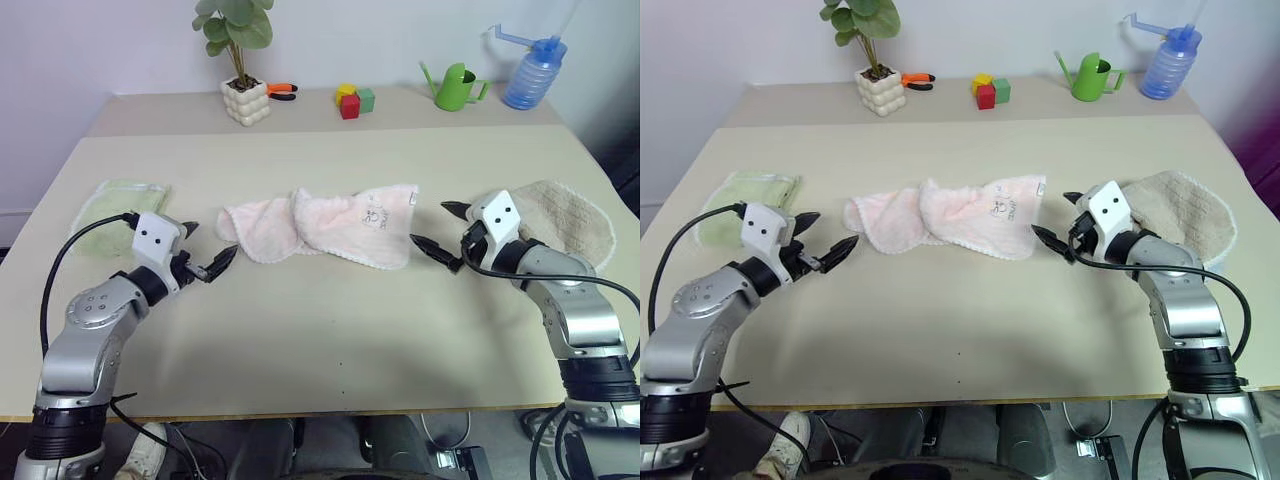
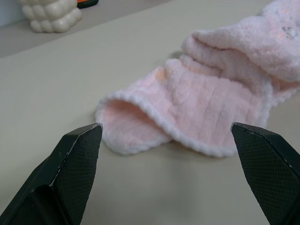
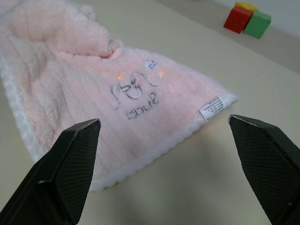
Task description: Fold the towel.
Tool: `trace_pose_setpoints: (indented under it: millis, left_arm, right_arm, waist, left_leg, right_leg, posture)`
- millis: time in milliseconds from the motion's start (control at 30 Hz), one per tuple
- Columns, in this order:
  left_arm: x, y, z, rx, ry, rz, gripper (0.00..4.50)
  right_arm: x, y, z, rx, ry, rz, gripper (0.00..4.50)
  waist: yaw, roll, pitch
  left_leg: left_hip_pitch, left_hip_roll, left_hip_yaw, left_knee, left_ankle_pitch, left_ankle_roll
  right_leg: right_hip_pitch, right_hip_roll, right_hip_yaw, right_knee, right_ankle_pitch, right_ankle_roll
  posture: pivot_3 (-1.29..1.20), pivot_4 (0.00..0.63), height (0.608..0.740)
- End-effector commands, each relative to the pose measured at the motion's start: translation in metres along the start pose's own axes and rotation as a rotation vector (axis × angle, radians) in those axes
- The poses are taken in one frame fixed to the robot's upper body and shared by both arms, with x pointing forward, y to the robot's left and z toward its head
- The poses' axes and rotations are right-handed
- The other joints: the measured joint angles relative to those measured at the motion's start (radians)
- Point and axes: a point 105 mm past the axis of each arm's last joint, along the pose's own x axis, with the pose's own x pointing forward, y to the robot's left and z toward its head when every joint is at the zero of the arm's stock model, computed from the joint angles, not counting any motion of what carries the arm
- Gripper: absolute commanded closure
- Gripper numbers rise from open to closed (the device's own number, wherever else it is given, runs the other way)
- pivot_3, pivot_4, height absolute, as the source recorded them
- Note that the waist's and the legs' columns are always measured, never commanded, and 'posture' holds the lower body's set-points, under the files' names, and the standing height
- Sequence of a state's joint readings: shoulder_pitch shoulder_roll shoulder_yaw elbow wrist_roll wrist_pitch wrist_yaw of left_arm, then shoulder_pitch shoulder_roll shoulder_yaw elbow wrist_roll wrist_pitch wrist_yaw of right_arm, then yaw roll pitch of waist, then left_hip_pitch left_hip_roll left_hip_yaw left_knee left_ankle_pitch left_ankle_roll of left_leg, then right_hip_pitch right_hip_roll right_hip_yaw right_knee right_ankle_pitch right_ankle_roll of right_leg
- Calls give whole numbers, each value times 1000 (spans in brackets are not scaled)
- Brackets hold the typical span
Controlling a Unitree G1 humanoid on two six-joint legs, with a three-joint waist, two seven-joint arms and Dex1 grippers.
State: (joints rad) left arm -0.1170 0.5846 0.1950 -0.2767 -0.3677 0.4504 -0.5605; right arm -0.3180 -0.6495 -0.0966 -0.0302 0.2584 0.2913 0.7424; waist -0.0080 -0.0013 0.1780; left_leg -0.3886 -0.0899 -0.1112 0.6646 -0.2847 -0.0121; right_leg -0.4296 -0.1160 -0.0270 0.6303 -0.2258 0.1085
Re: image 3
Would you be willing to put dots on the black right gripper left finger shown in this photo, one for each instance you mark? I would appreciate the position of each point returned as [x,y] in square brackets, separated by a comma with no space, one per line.
[58,178]

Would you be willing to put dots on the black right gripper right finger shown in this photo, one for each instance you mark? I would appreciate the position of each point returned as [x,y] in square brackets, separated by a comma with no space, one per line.
[269,164]

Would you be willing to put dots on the pink fluffy towel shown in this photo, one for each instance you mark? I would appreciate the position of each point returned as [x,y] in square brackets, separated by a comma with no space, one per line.
[77,89]

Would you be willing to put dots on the green cube block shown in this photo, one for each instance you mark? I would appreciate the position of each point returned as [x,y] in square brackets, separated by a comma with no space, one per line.
[257,24]

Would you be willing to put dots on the red cube block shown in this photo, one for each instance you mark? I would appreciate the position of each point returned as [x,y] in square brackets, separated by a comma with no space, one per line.
[236,20]

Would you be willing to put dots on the yellow cube block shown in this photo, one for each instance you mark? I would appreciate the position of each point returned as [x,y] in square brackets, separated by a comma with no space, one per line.
[247,5]

